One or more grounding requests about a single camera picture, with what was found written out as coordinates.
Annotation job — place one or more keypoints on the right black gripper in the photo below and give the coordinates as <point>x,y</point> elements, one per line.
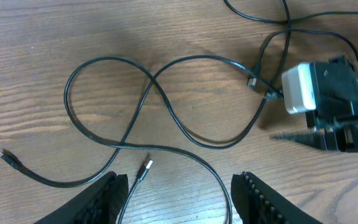
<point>324,137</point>

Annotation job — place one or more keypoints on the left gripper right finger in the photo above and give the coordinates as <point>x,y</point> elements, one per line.
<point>257,202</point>

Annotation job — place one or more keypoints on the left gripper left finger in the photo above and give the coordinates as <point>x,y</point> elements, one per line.
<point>101,202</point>

